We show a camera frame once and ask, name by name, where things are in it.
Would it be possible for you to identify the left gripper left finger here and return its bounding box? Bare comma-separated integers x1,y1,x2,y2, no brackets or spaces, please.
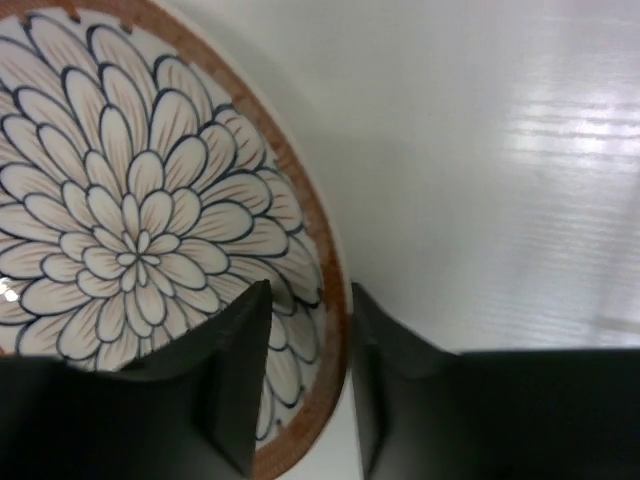
1,281,271,479

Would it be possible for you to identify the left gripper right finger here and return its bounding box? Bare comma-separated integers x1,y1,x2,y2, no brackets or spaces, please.
351,285,639,479

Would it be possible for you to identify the floral brown-rim plate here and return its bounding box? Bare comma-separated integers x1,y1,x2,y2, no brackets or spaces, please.
1,1,351,479

